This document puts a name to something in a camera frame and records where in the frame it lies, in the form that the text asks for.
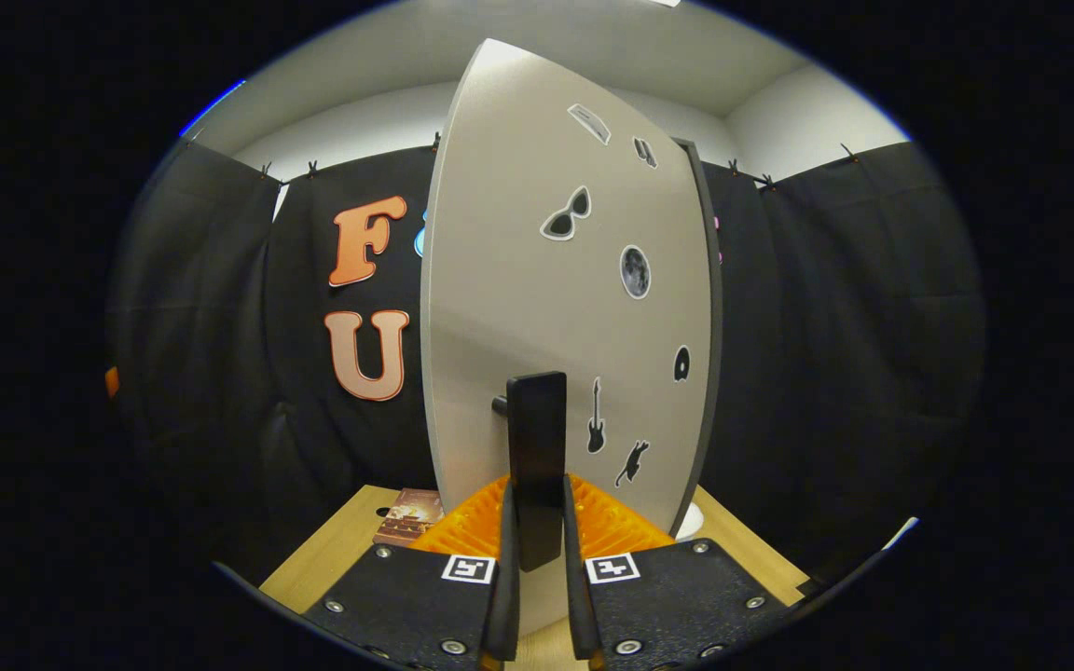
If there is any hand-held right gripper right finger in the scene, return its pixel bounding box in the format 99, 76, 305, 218
560, 473, 792, 671

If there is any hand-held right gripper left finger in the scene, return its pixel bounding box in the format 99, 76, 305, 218
299, 473, 522, 671

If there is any beige cabinet door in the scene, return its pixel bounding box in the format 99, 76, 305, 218
420, 37, 717, 637

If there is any black backdrop cloth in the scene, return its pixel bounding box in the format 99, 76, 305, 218
108, 140, 985, 597

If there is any black door handle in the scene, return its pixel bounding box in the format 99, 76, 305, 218
492, 371, 568, 572

